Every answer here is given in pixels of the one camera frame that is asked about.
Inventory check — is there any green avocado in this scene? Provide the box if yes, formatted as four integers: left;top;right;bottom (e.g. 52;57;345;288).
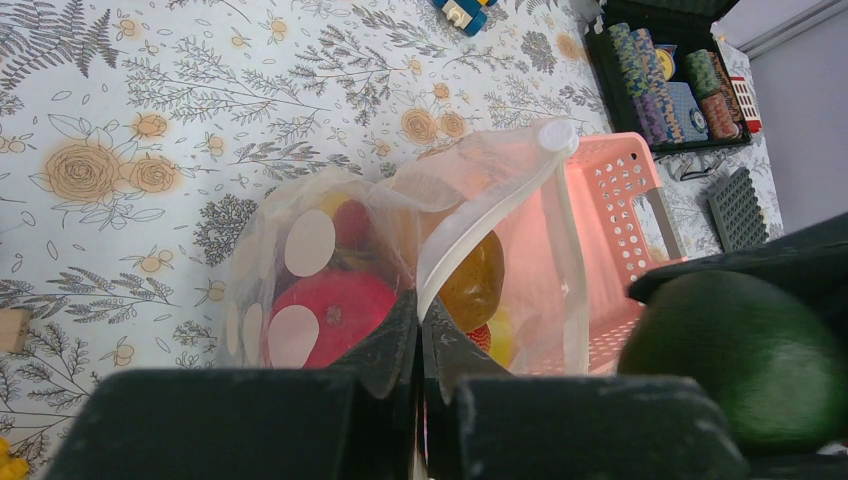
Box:
617;271;847;454

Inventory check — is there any brown potato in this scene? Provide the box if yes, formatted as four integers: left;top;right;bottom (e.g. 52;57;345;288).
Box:
439;231;505;333

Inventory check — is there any clear zip top bag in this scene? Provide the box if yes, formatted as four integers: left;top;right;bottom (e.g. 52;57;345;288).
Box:
217;118;580;371

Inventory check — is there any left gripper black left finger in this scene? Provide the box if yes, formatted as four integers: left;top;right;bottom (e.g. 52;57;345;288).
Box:
46;290;419;479

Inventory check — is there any pink plastic basket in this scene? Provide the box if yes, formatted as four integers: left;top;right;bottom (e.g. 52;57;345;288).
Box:
516;131;690;378

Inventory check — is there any grey building baseplate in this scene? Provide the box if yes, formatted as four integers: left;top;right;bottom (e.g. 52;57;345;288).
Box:
707;167;769;253

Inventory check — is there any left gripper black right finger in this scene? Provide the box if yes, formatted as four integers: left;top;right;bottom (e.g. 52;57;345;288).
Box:
421;301;749;479

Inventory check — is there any red apple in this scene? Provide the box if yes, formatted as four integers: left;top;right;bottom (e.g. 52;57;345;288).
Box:
261;270;397;369

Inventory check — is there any black poker chip case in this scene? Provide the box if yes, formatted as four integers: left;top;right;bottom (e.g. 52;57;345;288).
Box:
585;0;752;156

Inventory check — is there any red white brick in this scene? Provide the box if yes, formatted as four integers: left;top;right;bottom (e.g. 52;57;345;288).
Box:
730;76;762;134

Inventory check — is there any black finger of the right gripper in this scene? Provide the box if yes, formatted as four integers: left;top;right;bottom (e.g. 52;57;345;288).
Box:
627;213;847;332

